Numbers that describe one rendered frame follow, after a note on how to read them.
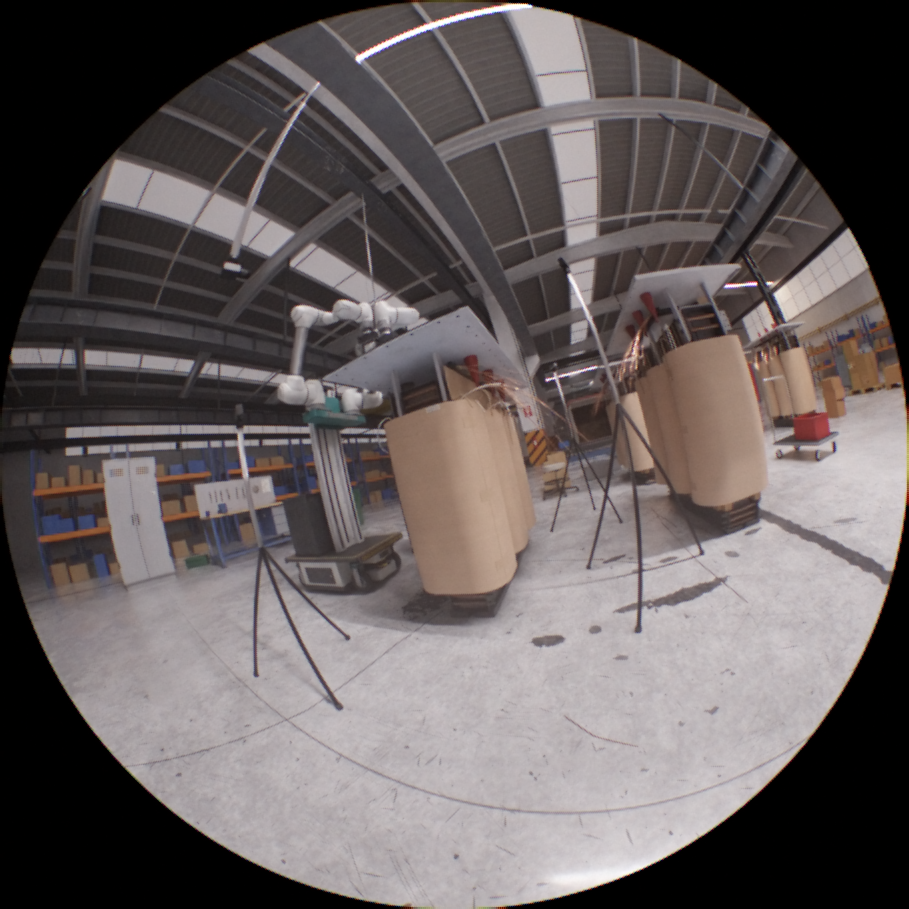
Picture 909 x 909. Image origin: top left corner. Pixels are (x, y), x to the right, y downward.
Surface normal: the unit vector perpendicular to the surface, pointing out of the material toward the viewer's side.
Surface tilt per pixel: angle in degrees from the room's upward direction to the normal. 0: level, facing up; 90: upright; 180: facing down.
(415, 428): 90
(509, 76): 174
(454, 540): 90
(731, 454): 90
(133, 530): 90
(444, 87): 174
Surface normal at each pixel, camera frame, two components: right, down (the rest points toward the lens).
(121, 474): 0.89, -0.22
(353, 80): 0.22, 0.97
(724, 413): -0.39, 0.05
